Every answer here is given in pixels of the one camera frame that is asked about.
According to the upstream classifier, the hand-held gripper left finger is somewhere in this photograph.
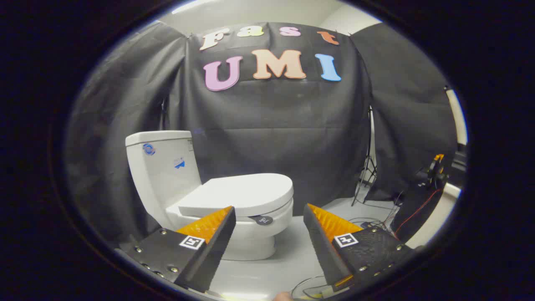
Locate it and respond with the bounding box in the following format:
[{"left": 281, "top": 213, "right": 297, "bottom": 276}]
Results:
[{"left": 119, "top": 206, "right": 237, "bottom": 293}]

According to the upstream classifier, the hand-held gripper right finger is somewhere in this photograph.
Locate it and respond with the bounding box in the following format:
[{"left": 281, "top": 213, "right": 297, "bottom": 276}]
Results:
[{"left": 303, "top": 204, "right": 414, "bottom": 292}]

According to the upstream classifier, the white toilet lid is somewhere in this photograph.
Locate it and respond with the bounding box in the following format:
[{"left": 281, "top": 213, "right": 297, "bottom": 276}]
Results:
[{"left": 178, "top": 173, "right": 294, "bottom": 218}]

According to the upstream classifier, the white toilet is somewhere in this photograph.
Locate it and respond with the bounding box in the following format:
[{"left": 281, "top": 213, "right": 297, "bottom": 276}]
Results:
[{"left": 125, "top": 130, "right": 294, "bottom": 261}]

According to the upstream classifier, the black tripod stand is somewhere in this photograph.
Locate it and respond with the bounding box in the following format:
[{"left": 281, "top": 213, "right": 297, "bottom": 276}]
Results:
[{"left": 351, "top": 107, "right": 379, "bottom": 206}]

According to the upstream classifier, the black backdrop cloth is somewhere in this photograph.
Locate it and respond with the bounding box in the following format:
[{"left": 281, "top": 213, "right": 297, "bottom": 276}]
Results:
[{"left": 65, "top": 21, "right": 458, "bottom": 247}]

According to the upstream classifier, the black and orange device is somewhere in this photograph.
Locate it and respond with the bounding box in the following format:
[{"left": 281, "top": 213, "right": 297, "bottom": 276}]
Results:
[{"left": 418, "top": 154, "right": 448, "bottom": 189}]

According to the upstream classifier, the black cable bundle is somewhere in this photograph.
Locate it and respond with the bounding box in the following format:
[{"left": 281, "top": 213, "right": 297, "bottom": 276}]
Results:
[{"left": 348, "top": 191, "right": 404, "bottom": 231}]

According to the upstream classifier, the red cable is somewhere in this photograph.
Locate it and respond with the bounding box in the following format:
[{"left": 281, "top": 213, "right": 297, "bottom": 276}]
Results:
[{"left": 394, "top": 188, "right": 443, "bottom": 235}]

